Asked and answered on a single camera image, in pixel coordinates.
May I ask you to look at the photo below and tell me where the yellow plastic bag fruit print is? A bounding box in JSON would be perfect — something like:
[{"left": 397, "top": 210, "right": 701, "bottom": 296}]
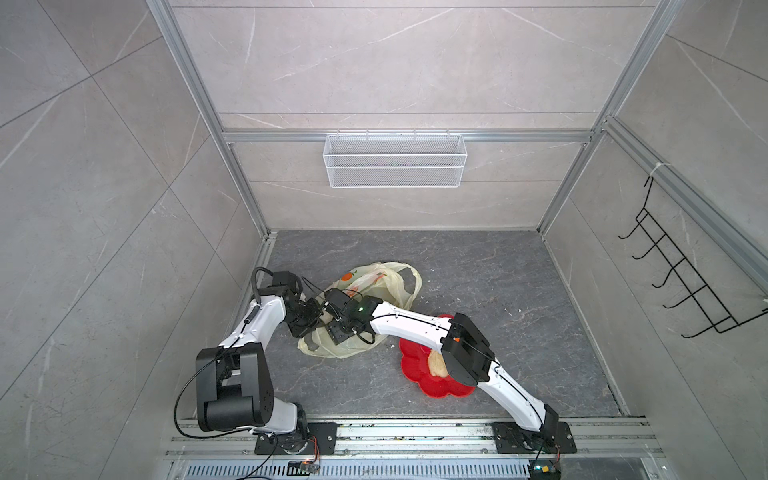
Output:
[{"left": 297, "top": 262, "right": 423, "bottom": 359}]

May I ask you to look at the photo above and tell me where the red flower shaped plate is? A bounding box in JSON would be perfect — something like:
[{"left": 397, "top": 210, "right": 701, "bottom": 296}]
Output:
[{"left": 399, "top": 339, "right": 475, "bottom": 399}]

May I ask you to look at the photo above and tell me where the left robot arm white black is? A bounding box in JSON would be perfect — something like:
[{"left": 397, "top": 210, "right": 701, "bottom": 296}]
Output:
[{"left": 173, "top": 290, "right": 321, "bottom": 454}]

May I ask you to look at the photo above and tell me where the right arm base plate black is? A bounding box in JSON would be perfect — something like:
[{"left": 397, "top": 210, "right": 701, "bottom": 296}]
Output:
[{"left": 490, "top": 422, "right": 577, "bottom": 454}]

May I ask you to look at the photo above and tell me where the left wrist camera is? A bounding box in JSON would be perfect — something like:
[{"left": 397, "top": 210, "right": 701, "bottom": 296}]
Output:
[{"left": 262, "top": 271, "right": 303, "bottom": 296}]

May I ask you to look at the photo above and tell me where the black wire hook rack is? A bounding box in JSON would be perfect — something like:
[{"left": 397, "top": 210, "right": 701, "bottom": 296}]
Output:
[{"left": 617, "top": 176, "right": 767, "bottom": 339}]

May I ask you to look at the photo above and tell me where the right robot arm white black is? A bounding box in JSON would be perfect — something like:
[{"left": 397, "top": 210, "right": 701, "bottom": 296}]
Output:
[{"left": 323, "top": 289, "right": 559, "bottom": 451}]

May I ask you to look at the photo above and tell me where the white wire mesh basket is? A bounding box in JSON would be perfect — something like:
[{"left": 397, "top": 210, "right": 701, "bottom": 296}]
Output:
[{"left": 323, "top": 133, "right": 468, "bottom": 189}]

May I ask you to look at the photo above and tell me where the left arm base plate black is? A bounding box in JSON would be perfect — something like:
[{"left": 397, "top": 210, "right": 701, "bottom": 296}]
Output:
[{"left": 254, "top": 422, "right": 339, "bottom": 456}]

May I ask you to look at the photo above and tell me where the aluminium mounting rail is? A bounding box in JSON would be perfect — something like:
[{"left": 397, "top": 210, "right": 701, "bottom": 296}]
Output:
[{"left": 152, "top": 417, "right": 676, "bottom": 479}]

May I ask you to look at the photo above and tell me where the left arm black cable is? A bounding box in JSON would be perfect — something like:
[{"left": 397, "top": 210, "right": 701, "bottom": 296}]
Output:
[{"left": 250, "top": 266, "right": 277, "bottom": 307}]

